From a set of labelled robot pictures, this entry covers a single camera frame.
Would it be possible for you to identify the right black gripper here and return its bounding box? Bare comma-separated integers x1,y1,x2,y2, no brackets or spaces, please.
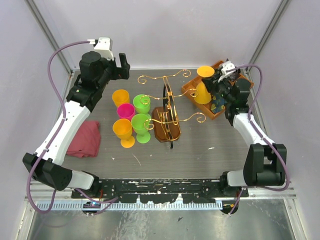
201,73,235,105

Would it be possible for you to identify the orange wine glass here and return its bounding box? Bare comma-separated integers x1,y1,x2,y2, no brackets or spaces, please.
111,89,130,107
194,65,215,105
112,118,135,148

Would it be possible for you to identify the green wine glass back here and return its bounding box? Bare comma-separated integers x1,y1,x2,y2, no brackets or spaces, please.
132,94,151,115

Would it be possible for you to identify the green wine glass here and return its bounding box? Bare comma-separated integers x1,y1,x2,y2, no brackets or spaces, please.
131,113,151,144
132,94,151,115

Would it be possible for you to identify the gold wire glass rack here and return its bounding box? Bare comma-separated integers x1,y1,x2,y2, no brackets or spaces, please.
137,69,207,149

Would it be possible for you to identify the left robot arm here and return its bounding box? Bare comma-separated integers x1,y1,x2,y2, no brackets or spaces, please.
22,51,130,198

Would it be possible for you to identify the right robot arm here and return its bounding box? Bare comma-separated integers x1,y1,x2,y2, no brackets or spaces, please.
202,77,290,197

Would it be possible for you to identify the pink wine glass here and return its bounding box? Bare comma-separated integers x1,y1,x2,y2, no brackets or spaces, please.
117,103,136,121

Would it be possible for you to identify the orange wine glass front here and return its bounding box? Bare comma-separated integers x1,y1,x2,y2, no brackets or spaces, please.
112,118,135,148

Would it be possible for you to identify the green wine glass front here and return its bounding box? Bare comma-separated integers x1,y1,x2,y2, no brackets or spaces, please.
131,113,151,144

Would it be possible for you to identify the blue floral pouch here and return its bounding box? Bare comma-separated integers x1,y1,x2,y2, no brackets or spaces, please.
210,95,225,114

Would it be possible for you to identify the black folded item in tray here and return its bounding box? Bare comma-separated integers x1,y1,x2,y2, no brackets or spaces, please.
224,58,240,82

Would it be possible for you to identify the red folded cloth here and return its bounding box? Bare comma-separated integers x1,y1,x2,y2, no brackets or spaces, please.
66,120,101,158

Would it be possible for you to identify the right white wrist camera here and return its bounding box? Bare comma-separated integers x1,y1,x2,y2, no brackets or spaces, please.
218,60,236,82

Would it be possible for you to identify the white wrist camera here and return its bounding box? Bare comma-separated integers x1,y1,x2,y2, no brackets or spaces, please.
218,60,236,82
88,37,115,61

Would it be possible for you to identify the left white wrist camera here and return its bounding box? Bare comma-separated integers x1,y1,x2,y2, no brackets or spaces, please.
88,37,115,61

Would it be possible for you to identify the black mounting base plate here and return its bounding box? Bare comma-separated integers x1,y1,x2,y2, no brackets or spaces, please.
71,178,250,205

